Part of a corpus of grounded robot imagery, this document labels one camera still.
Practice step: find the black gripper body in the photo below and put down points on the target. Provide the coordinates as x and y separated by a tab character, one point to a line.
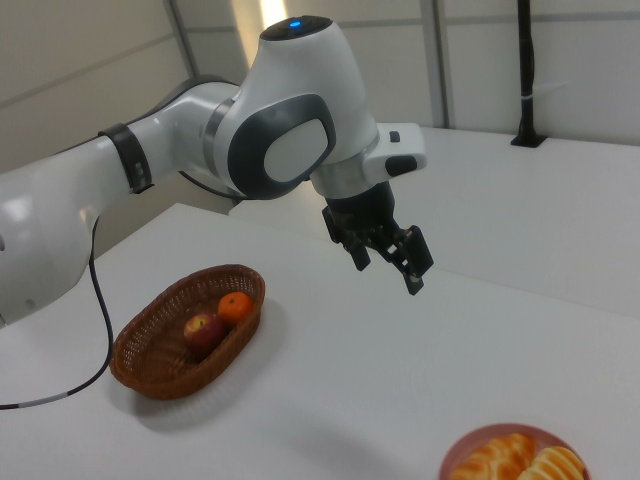
362	215

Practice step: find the black camera pole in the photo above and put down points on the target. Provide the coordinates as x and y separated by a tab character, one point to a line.
525	75

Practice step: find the striped toy bread roll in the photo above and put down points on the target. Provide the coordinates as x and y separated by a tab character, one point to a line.
555	465

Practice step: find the grey partition post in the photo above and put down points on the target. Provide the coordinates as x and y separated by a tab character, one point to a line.
182	35
439	60

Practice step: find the brown woven basket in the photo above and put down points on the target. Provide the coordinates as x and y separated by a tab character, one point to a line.
150	370

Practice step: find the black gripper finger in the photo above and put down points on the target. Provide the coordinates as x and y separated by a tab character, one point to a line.
415	255
357	255

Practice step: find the braided toy bread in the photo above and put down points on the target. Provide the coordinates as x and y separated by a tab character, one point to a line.
480	460

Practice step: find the red toy apple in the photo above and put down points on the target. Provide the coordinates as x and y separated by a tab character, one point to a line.
202	332

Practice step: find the pink plate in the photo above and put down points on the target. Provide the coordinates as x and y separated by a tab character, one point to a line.
460	450

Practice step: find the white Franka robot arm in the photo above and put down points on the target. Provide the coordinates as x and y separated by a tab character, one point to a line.
300	75

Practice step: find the orange toy mandarin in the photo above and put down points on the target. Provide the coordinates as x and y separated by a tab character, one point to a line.
235	307

